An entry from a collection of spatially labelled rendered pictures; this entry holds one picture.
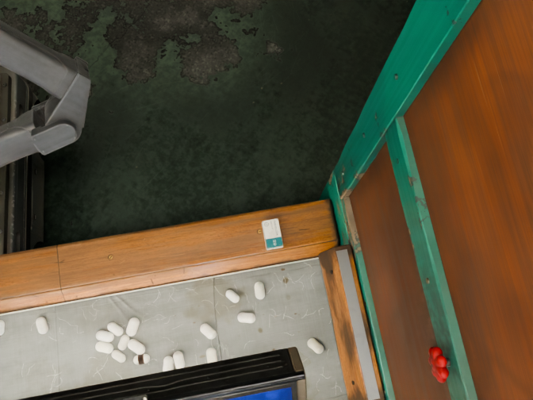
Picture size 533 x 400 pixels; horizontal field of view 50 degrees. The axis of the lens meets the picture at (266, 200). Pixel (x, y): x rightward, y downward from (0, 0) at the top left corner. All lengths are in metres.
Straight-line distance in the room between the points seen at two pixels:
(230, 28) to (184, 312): 1.34
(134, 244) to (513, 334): 0.83
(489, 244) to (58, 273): 0.90
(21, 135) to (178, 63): 1.28
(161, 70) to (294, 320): 1.28
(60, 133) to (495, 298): 0.70
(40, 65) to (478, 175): 0.67
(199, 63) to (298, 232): 1.15
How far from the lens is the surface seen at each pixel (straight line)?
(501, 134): 0.54
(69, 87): 0.97
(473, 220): 0.62
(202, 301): 1.21
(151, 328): 1.22
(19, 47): 0.96
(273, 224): 1.19
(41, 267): 1.27
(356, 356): 1.11
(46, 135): 0.99
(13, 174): 1.81
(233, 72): 2.19
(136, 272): 1.21
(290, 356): 0.87
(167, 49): 2.26
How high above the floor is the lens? 1.95
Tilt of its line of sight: 75 degrees down
